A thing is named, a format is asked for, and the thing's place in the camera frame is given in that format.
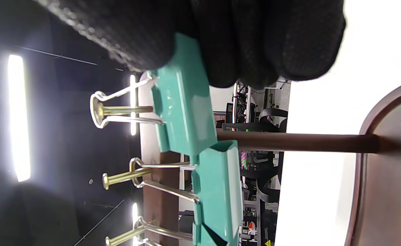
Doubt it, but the person's right hand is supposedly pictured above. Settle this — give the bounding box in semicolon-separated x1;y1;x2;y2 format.
33;0;346;89

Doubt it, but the brown wooden key rack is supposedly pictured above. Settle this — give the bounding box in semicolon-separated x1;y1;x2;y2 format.
97;78;401;246

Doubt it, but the teal binder clip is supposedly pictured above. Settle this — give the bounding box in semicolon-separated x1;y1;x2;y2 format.
129;140;245;246
90;32;219;158
134;219;229;246

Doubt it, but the long ceiling light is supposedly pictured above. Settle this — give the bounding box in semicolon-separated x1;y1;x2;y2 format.
8;54;31;182
129;74;138;136

